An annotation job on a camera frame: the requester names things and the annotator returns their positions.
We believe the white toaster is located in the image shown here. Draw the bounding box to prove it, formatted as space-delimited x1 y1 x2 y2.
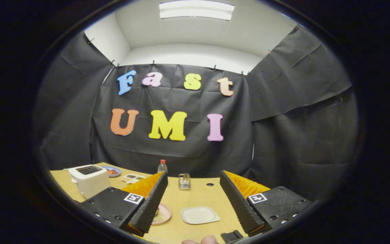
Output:
68 165 111 199

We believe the white divided condiment tray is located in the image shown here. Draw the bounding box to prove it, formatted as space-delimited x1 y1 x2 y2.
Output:
122 174 146 184

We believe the black backdrop cloth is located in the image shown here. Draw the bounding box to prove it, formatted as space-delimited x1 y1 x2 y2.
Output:
32 25 358 200

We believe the white square plate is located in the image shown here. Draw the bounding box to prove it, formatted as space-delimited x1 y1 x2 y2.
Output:
180 206 221 225

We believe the wire utensil holder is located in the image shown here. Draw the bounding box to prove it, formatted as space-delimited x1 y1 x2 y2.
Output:
178 173 191 190

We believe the blue plate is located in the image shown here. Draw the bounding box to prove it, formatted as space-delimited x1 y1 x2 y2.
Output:
100 166 122 178

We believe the pink round plate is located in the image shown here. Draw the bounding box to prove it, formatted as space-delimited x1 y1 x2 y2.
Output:
152 203 172 225

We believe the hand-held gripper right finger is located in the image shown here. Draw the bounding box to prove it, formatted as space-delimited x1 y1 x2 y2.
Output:
219 170 312 238

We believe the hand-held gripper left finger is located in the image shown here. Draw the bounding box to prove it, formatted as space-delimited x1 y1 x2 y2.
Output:
77 170 169 238

